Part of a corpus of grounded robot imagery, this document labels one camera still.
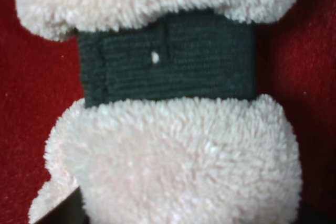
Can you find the pink towel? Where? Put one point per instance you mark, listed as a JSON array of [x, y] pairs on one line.
[[171, 128]]

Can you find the red tablecloth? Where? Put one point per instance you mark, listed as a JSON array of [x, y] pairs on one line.
[[39, 80]]

